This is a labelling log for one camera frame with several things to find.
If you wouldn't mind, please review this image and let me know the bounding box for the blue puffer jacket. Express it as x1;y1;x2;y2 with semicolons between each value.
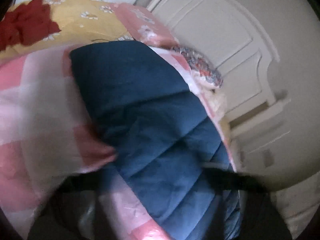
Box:
70;41;242;239

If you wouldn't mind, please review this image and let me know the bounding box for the pink white checkered quilt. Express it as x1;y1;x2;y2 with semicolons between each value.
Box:
1;46;229;239

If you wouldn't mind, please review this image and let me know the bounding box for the cream fluffy pillow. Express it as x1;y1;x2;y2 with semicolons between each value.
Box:
201;82;230;132

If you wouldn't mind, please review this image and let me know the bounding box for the patterned round cushion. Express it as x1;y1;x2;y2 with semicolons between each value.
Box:
172;46;223;90

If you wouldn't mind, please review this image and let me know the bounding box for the yellow floral bed sheet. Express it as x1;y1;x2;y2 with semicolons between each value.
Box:
1;0;133;61

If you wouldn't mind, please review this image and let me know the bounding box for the red garment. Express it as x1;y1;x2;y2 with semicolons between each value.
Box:
1;0;61;51

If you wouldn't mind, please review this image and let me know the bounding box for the pink floral pillow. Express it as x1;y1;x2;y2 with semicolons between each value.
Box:
110;3;178;48

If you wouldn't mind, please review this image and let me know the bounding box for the white wooden headboard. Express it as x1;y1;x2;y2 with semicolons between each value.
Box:
148;0;290;156

